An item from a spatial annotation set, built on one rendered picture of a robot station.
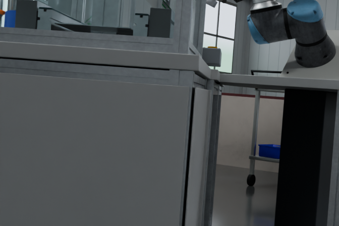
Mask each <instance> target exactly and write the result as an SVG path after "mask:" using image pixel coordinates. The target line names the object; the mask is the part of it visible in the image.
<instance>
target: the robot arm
mask: <svg viewBox="0 0 339 226"><path fill-rule="evenodd" d="M219 1H221V2H222V3H223V4H224V3H226V2H227V0H219ZM234 1H235V2H237V3H238V2H240V1H243V0H234ZM250 12H251V14H250V15H248V16H247V21H248V27H249V30H250V33H251V35H252V38H253V39H254V41H255V42H256V43H257V44H270V43H273V42H279V41H284V40H289V39H295V40H296V46H295V59H296V62H297V63H298V64H299V65H301V66H303V67H307V68H314V67H320V66H323V65H325V64H327V63H328V62H330V61H331V60H332V59H333V58H334V56H335V54H336V49H335V45H334V43H333V41H332V40H331V38H330V37H329V36H328V35H327V32H326V26H325V22H324V18H323V11H322V10H321V6H320V4H319V3H318V2H317V1H316V0H293V2H290V3H289V4H288V6H287V8H282V5H281V3H280V2H279V1H277V0H253V6H252V8H251V9H250Z"/></svg>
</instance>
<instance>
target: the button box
mask: <svg viewBox="0 0 339 226"><path fill-rule="evenodd" d="M221 55H222V52H221V49H220V48H207V47H203V51H202V59H203V60H204V61H205V62H206V64H207V65H208V66H210V67H221Z"/></svg>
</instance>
